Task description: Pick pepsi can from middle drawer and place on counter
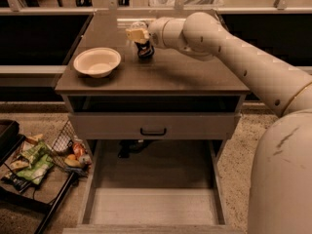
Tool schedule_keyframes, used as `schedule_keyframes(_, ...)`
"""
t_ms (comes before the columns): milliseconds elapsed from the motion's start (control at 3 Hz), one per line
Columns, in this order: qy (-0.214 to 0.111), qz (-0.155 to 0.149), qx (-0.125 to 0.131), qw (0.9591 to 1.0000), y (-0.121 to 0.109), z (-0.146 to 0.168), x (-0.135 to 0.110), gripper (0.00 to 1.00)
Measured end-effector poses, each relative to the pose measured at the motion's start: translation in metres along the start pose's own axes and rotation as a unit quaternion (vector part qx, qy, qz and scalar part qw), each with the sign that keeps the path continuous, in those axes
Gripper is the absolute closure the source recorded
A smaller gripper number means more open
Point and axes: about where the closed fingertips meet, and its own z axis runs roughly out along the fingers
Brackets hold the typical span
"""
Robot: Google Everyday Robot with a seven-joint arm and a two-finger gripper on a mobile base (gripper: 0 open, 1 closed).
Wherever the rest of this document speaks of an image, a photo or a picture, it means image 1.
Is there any green snack bag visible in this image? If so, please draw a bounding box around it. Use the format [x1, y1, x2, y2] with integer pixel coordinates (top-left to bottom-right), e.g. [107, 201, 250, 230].
[17, 141, 54, 185]

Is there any black wire basket left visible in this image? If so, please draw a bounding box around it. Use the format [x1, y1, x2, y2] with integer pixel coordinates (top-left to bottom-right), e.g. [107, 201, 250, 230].
[52, 121, 92, 177]

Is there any grey drawer cabinet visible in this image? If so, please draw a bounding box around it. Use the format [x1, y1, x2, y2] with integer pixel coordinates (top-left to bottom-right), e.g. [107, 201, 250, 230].
[55, 9, 254, 234]

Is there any open middle drawer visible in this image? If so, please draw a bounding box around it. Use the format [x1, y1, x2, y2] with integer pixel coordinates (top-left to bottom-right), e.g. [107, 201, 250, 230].
[62, 140, 244, 234]

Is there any closed top drawer front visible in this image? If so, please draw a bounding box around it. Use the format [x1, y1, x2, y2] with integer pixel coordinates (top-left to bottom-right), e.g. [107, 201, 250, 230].
[68, 112, 241, 139]

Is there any pepsi can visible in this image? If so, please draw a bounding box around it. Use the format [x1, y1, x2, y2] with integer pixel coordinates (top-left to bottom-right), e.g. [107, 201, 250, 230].
[136, 41, 154, 59]

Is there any white paper bowl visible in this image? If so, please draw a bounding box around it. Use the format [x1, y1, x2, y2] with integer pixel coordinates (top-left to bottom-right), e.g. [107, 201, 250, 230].
[73, 48, 121, 78]

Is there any black drawer handle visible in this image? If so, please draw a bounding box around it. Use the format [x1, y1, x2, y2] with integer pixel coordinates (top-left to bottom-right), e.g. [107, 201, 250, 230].
[139, 128, 167, 137]

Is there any orange snack packet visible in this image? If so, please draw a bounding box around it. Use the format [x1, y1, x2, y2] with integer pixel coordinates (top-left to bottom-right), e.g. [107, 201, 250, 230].
[72, 142, 85, 159]

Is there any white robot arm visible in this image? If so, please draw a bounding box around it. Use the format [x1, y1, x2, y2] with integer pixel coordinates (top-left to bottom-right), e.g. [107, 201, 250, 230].
[126, 12, 312, 234]

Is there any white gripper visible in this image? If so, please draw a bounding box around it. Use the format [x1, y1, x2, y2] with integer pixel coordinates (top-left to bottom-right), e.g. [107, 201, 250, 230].
[126, 18, 186, 49]

